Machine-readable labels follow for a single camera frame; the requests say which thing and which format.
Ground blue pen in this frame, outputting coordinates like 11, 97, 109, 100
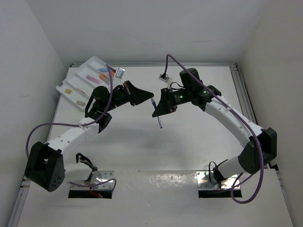
151, 97, 163, 129

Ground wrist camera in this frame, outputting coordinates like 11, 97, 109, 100
158, 73, 169, 83
115, 67, 125, 79

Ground metal base plate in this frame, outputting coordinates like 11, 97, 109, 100
70, 171, 116, 191
196, 170, 240, 191

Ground blue highlighter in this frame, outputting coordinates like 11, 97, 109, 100
98, 68, 108, 72

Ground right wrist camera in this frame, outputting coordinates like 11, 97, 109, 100
158, 73, 169, 83

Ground white eraser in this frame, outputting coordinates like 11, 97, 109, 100
76, 100, 86, 106

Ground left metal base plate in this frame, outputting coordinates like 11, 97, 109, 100
70, 171, 116, 191

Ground purple pink highlighter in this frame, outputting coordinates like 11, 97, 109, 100
86, 75, 101, 85

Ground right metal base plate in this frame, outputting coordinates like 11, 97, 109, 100
196, 170, 240, 191

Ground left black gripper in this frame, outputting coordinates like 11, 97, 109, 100
105, 81, 154, 112

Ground yellow eraser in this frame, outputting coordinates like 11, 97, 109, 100
65, 89, 72, 94

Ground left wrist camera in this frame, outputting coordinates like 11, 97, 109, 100
115, 67, 125, 79

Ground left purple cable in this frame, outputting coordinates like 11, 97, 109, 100
25, 63, 118, 190

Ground white compartment tray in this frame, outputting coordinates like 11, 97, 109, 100
56, 56, 110, 112

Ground orange capped white highlighter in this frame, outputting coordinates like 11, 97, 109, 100
99, 74, 109, 80

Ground purple cable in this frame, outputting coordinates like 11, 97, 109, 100
25, 63, 118, 190
164, 53, 265, 204

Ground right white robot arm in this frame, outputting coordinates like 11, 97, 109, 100
152, 68, 277, 183

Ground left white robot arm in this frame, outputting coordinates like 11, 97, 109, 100
24, 81, 154, 192

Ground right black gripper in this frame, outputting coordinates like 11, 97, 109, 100
152, 87, 192, 116

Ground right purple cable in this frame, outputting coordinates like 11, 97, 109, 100
164, 53, 265, 204

